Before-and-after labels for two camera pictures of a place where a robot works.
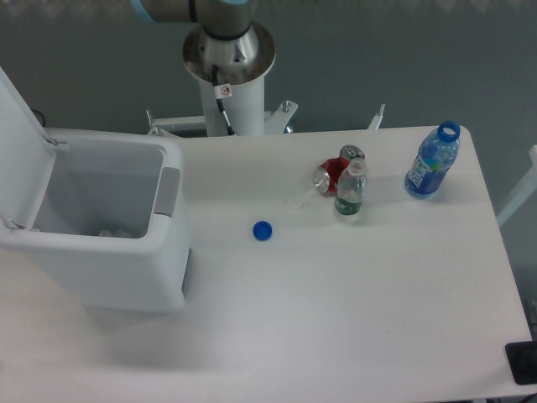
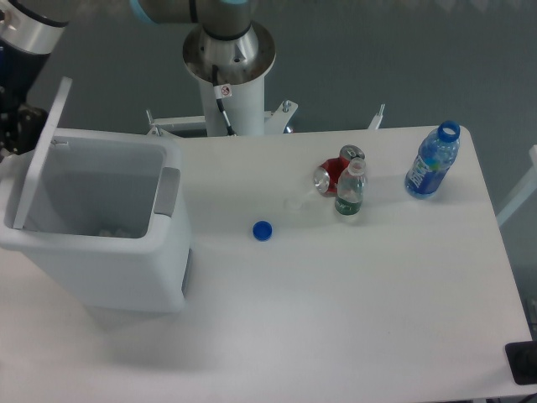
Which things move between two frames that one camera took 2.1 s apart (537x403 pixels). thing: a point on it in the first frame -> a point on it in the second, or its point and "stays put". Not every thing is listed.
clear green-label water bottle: [350, 188] stays put
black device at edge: [522, 358] stays put
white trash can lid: [28, 155] -> [59, 111]
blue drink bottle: [437, 150] stays put
